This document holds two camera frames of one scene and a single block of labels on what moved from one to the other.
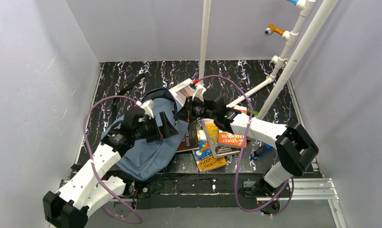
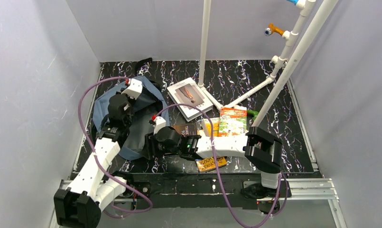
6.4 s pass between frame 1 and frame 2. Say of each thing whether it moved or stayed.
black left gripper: moved
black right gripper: moved
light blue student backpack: moved
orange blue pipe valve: stayed
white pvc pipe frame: stayed
